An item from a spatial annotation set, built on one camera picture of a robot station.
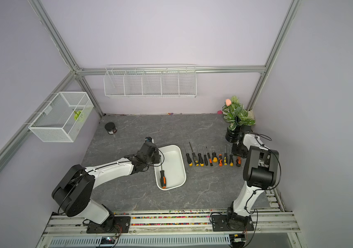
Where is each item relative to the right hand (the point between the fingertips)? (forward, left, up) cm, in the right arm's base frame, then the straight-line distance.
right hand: (238, 153), depth 96 cm
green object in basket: (+9, +91, +27) cm, 96 cm away
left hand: (-3, +50, +4) cm, 51 cm away
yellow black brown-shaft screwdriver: (-3, +28, 0) cm, 28 cm away
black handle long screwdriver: (-3, +24, -2) cm, 25 cm away
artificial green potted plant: (+7, +7, +26) cm, 28 cm away
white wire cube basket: (+6, +99, +25) cm, 102 cm away
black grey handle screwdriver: (-2, +21, -2) cm, 21 cm away
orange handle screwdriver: (-5, +1, -1) cm, 5 cm away
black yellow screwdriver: (-4, +32, -1) cm, 32 cm away
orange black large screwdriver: (-16, +47, +1) cm, 49 cm away
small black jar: (+21, +86, +1) cm, 89 cm away
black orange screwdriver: (-5, +12, -1) cm, 13 cm away
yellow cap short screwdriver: (-2, +16, 0) cm, 16 cm away
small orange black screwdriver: (-3, +18, -2) cm, 18 cm away
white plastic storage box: (-6, +42, 0) cm, 42 cm away
